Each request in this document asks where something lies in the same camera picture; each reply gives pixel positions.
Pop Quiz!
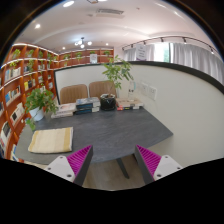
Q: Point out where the white wall socket panel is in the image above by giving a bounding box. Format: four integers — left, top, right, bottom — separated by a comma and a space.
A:
141, 83, 157, 100

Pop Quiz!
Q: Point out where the white curtain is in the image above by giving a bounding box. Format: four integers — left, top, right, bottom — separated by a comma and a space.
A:
124, 43, 224, 85

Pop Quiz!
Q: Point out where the folded yellow striped towel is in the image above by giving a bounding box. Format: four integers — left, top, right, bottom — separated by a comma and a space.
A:
28, 127, 73, 154

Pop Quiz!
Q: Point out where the orange wooden bookshelf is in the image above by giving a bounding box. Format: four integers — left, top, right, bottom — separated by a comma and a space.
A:
0, 43, 114, 159

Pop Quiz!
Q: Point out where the middle dark book stack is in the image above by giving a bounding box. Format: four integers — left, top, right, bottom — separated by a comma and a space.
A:
76, 97, 100, 114

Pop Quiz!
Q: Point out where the left brown chair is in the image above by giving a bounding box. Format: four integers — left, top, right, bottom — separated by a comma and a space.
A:
60, 84, 88, 104

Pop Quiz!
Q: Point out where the tall plant in black pot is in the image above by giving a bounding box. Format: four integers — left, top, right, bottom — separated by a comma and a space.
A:
100, 55, 133, 111

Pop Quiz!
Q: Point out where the black ceiling track light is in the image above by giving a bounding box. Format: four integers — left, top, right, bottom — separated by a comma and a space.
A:
122, 35, 218, 54

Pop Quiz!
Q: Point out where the green plant in white pot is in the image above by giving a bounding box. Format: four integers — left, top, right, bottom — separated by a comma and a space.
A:
25, 88, 58, 131

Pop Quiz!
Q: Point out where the right book stack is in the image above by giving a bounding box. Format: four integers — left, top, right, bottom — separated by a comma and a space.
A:
116, 98, 143, 111

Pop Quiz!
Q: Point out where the left white book stack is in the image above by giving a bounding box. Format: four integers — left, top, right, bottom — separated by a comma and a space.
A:
51, 103, 76, 118

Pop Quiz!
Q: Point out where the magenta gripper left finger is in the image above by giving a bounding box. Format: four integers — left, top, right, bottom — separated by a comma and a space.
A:
45, 145, 93, 186

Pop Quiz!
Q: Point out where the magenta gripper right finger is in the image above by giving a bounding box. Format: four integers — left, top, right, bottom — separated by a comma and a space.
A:
135, 145, 182, 184

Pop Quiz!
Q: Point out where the brown chair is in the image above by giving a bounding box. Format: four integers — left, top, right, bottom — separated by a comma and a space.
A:
89, 81, 116, 97
60, 84, 88, 104

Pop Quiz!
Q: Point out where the dark grey table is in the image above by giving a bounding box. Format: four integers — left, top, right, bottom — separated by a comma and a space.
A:
14, 105, 174, 180

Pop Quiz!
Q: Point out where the right brown chair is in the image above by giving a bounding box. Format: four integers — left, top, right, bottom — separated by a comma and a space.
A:
89, 81, 116, 97

